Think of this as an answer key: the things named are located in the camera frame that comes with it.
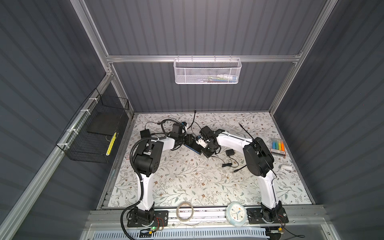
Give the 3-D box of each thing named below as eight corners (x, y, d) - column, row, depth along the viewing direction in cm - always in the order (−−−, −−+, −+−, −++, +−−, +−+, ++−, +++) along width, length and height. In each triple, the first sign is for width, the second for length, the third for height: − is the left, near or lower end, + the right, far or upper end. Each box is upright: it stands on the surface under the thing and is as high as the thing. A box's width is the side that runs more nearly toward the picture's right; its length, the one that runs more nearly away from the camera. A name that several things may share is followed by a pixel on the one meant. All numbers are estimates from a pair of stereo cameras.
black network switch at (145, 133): (141, 138, 107) (140, 136, 106) (141, 132, 111) (140, 130, 109) (151, 136, 108) (150, 134, 107) (150, 130, 112) (150, 128, 110)
